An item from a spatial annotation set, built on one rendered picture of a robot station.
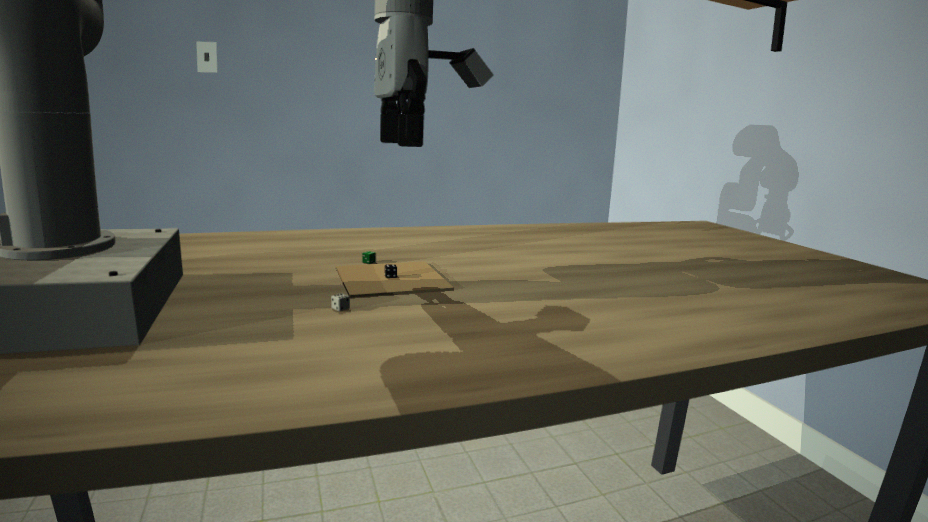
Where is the white die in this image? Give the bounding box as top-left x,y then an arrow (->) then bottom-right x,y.
331,293 -> 350,311

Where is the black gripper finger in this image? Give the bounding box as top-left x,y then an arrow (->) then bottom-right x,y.
398,59 -> 427,147
380,96 -> 401,143

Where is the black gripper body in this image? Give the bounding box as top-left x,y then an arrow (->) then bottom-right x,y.
374,12 -> 433,98

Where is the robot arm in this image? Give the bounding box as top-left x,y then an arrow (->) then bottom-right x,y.
0,0 -> 494,260

